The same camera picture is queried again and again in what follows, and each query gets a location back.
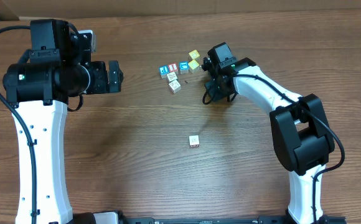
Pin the blue letter P block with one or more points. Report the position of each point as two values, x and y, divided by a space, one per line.
163 71

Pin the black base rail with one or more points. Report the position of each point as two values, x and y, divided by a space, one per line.
260 220

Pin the yellow block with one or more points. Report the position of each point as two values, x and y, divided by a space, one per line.
194 55
193 66

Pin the natural block letter B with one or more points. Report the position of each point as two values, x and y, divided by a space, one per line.
194 141

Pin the red letter I block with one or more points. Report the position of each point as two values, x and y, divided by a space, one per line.
173 67

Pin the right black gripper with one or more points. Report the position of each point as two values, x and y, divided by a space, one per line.
208 66

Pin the cardboard box edge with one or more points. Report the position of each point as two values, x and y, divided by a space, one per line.
11 10

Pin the yellow block lower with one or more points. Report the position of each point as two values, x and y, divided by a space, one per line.
193 66

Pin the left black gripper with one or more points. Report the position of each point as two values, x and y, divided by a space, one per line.
114 76

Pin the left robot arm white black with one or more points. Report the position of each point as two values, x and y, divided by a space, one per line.
57 67

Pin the yellow block upper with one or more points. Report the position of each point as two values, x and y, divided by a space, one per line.
194 55

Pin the natural wood picture block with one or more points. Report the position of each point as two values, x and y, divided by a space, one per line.
172 76

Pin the wood block red side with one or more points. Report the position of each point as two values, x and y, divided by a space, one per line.
175 86

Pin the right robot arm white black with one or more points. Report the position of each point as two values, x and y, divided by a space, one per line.
300 131

